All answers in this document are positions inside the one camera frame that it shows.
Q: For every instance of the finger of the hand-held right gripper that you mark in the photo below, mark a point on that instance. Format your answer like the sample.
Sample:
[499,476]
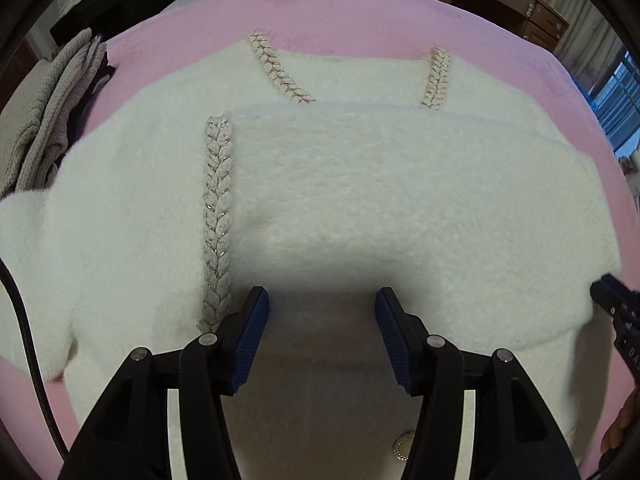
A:
[612,292]

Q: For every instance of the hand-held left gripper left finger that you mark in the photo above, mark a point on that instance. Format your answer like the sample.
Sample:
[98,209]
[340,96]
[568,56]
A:
[250,340]

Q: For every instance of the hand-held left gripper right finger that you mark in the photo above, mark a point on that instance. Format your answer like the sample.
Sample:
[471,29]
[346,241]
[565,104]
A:
[395,340]

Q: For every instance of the white fluffy cardigan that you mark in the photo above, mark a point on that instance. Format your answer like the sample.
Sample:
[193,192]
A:
[350,185]

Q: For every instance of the person's right hand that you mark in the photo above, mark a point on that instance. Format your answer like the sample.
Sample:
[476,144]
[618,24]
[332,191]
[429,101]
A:
[617,430]

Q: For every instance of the window with metal grille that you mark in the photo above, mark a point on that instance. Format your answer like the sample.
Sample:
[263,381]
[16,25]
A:
[617,105]

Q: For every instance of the beige curtain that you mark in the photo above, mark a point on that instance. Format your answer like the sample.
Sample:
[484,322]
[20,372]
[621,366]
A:
[580,5]

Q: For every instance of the beige folded sweater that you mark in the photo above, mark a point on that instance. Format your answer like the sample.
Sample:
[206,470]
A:
[50,110]

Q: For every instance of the pink blanket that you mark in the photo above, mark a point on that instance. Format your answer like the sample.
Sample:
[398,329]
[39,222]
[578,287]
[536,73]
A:
[350,25]

